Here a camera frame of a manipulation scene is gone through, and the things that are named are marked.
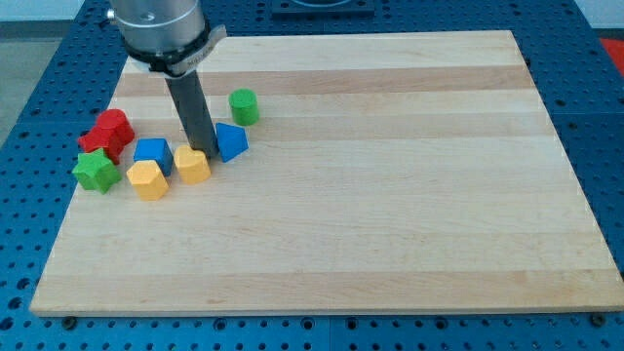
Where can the green star block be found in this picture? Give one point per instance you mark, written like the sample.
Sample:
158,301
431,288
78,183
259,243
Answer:
95,171

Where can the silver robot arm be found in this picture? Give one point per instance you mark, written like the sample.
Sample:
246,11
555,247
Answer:
172,37

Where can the green cylinder block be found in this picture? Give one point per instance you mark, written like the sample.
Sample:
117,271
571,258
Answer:
244,107

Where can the blue triangle block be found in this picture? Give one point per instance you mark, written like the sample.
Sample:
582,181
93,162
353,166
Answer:
231,141

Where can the wooden board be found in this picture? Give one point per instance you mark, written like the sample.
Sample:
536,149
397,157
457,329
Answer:
399,173

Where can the red object at edge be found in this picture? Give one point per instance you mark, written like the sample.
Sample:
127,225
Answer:
615,50

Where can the yellow heart block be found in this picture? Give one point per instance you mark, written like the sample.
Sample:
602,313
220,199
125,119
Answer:
192,165

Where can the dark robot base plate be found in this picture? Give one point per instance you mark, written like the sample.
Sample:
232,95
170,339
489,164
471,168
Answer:
282,9

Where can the red round block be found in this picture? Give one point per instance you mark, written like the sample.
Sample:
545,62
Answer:
116,120

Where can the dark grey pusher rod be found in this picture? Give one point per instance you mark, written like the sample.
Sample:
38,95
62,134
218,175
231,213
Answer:
194,115

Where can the yellow hexagon block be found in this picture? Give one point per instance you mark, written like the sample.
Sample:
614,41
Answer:
147,180

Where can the red angular block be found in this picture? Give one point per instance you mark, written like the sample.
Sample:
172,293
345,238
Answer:
107,140

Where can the blue cube block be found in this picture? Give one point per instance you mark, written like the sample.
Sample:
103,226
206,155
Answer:
155,149

